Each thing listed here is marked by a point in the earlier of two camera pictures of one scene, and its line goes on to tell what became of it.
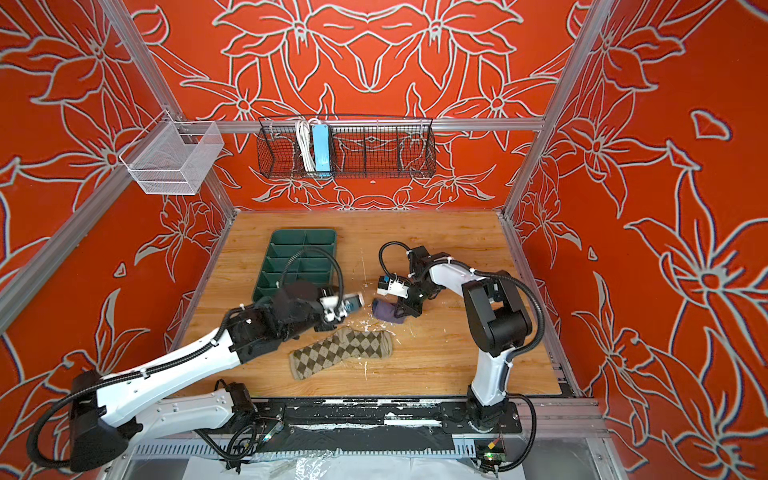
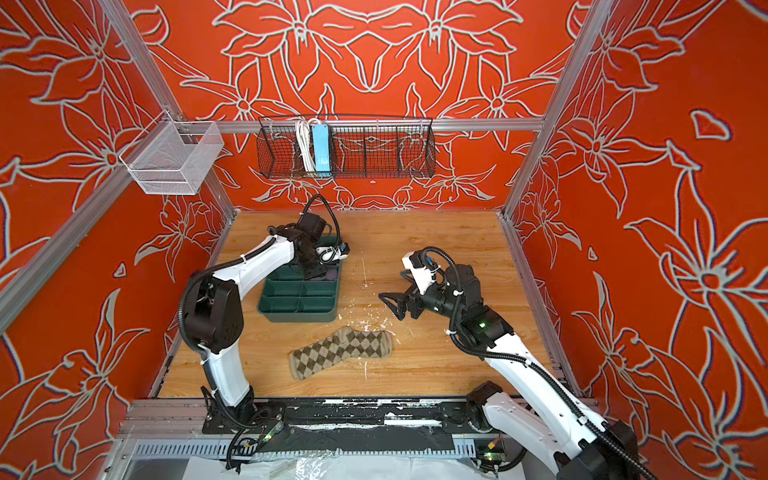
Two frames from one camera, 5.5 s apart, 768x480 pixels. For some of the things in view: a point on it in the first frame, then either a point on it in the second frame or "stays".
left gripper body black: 318,316 → 313,265
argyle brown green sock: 346,343 stays
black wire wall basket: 361,146 stays
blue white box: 321,142 stays
